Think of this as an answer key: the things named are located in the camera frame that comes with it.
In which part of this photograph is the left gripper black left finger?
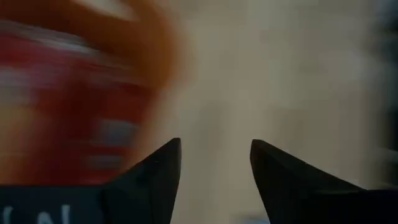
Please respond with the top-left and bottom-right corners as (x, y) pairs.
(102, 138), (182, 224)

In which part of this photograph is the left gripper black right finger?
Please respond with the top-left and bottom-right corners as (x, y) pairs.
(249, 139), (398, 224)

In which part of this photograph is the red popcorn bag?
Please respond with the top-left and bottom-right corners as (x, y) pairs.
(0, 20), (156, 187)

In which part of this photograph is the orange plastic basket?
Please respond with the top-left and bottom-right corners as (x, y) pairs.
(0, 0), (192, 187)

